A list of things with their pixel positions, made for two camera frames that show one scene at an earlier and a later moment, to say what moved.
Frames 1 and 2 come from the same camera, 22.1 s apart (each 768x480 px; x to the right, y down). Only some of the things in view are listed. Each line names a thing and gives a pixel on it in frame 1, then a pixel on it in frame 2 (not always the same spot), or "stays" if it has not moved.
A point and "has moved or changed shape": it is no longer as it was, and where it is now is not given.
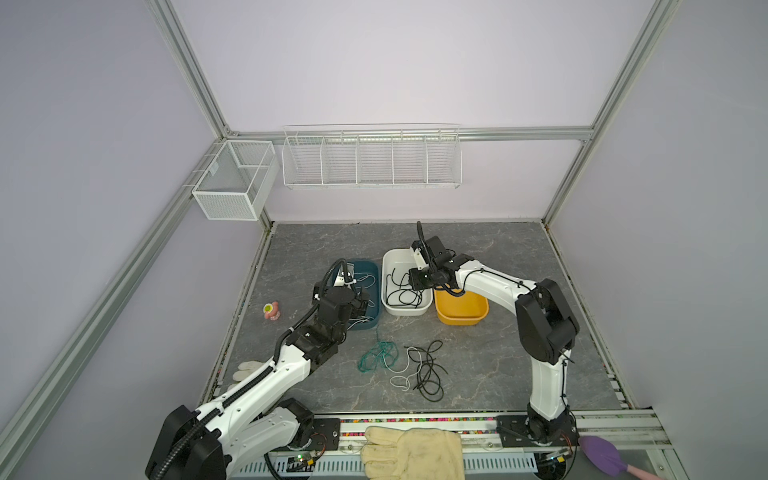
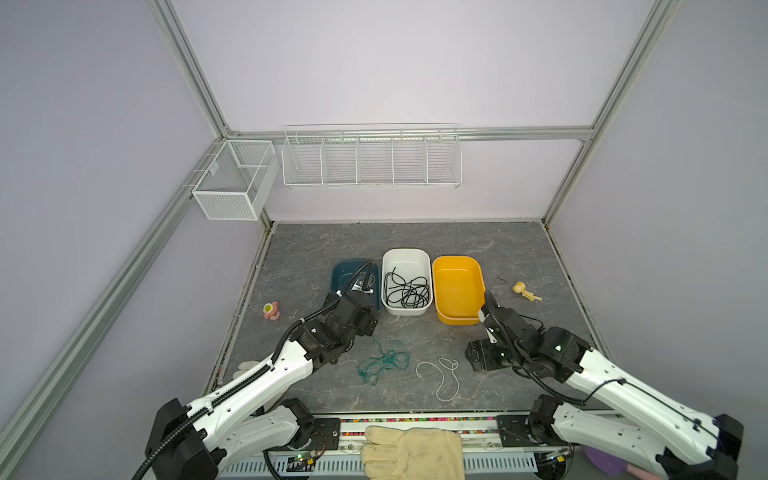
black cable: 428,380 has moved or changed shape
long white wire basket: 372,156 stays
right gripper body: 422,279 to 490,355
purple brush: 610,461 stays
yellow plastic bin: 460,310 stays
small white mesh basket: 238,181 stays
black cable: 419,295 has moved or changed shape
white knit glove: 245,368 stays
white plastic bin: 398,298 stays
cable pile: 383,355 has moved or changed shape
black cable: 399,289 stays
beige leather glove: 412,454 stays
